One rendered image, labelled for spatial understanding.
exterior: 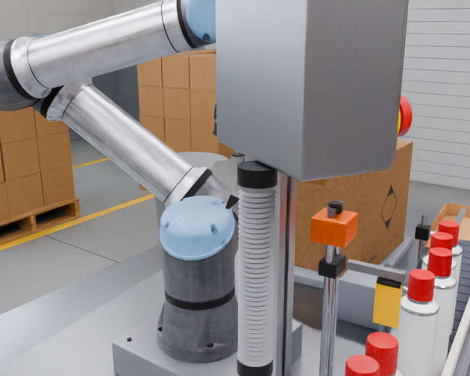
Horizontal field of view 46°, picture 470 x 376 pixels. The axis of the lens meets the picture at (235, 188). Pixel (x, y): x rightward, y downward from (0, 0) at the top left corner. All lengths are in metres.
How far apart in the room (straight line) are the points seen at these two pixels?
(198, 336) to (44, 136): 3.27
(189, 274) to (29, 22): 5.94
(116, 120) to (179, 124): 3.53
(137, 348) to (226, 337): 0.15
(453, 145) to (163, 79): 2.54
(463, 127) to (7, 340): 4.43
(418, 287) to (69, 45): 0.59
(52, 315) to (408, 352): 0.72
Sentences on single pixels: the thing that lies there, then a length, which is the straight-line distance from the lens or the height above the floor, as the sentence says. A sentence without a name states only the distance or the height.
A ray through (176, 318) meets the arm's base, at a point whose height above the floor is 0.96.
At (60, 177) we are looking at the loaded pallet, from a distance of 4.19.
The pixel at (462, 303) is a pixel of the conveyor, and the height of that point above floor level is 0.88.
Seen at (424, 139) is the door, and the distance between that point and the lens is 5.22.
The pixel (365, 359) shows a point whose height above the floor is 1.08.
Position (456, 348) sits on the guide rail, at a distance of 0.97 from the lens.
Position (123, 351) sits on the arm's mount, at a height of 0.88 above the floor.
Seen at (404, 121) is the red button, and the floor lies 1.32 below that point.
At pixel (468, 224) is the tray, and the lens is 1.77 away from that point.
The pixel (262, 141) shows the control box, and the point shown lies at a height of 1.31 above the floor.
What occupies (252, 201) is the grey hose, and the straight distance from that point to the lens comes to 0.48.
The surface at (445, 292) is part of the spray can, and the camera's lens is 0.87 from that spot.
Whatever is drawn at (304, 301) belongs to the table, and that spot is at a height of 0.83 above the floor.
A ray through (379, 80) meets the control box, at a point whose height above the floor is 1.36.
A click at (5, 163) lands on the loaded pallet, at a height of 0.52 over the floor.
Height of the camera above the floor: 1.41
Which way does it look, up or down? 17 degrees down
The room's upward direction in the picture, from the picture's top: straight up
